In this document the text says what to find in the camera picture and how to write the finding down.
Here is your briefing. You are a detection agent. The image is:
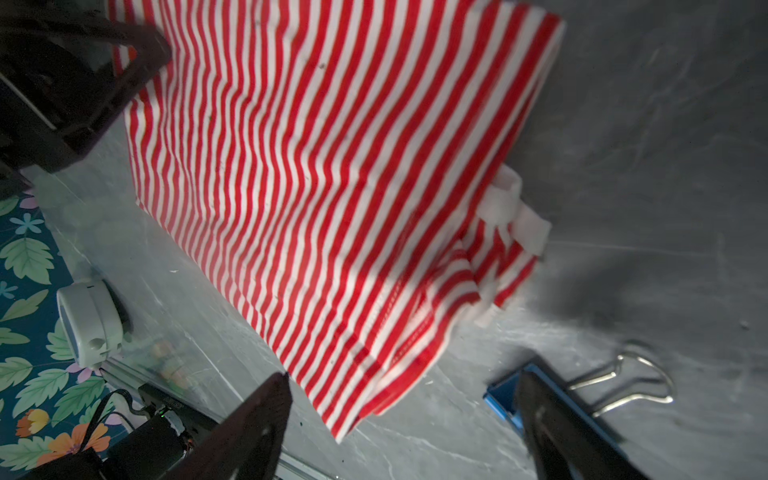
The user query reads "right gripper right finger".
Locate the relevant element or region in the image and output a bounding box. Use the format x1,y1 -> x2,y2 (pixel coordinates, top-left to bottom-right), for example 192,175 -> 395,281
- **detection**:
513,367 -> 646,479

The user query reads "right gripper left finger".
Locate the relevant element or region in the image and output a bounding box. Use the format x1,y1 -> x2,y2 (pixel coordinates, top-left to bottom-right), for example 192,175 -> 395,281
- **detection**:
158,373 -> 292,479

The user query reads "red white striped shirt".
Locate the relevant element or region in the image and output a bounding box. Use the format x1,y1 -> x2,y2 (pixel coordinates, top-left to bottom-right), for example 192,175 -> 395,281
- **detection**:
107,1 -> 566,440

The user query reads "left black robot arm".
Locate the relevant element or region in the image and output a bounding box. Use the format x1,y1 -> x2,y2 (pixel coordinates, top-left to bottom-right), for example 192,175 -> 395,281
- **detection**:
1,1 -> 171,199

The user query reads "blue binder clip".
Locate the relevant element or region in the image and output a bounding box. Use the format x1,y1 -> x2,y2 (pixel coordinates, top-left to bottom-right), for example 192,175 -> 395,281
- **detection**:
483,350 -> 677,461

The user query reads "white round device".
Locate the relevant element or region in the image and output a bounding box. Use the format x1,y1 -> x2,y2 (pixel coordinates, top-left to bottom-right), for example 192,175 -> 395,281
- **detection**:
56,279 -> 129,370

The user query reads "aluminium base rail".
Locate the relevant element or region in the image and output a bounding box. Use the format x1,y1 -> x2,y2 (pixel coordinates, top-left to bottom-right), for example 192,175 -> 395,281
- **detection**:
102,361 -> 330,479

